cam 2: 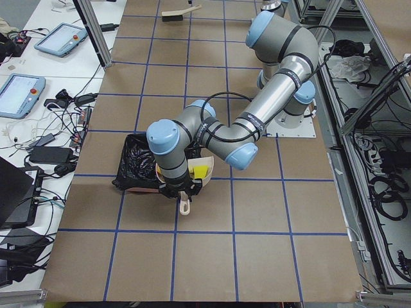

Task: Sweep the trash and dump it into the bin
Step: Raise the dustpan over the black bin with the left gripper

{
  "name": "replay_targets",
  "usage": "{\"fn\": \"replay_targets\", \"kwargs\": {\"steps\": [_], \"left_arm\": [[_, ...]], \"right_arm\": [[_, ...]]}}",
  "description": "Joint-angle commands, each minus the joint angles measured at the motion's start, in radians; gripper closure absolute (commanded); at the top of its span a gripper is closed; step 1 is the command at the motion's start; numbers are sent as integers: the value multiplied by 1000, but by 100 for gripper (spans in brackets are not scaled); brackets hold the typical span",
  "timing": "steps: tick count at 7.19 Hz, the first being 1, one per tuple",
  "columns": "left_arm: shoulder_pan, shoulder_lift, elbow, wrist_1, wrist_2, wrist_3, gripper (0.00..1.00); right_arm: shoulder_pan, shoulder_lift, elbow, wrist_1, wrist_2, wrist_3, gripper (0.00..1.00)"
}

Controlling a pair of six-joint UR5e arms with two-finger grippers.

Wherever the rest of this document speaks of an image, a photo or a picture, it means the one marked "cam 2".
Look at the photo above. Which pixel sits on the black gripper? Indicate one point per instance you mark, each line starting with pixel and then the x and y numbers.
pixel 176 187

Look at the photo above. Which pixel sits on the yellow sponge wedge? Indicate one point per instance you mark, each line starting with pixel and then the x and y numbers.
pixel 198 172

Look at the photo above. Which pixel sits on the beige plastic dustpan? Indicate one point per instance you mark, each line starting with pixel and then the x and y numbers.
pixel 184 202

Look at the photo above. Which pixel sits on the white hand brush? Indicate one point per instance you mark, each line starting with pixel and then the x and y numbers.
pixel 177 15

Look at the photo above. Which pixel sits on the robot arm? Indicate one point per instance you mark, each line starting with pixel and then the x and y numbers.
pixel 274 40

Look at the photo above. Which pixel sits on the black lined trash bin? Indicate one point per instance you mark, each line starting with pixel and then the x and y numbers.
pixel 136 168

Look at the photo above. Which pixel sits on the black power adapter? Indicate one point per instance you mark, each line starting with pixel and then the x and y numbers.
pixel 50 155

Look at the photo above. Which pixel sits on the black laptop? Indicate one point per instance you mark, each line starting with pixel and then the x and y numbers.
pixel 20 189

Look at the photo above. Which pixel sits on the blue teach pendant lower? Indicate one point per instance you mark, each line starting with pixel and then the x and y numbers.
pixel 19 94

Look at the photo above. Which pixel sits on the blue teach pendant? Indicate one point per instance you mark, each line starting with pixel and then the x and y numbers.
pixel 19 94
pixel 61 40

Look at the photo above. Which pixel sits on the blue teach pendant upper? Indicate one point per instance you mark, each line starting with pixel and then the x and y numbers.
pixel 61 40

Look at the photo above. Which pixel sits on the white crumpled cloth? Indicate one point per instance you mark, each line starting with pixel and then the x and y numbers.
pixel 350 68

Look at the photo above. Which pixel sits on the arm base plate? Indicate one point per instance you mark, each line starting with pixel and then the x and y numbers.
pixel 290 126

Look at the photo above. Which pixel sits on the aluminium frame post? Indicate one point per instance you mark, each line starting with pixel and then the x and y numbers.
pixel 90 22

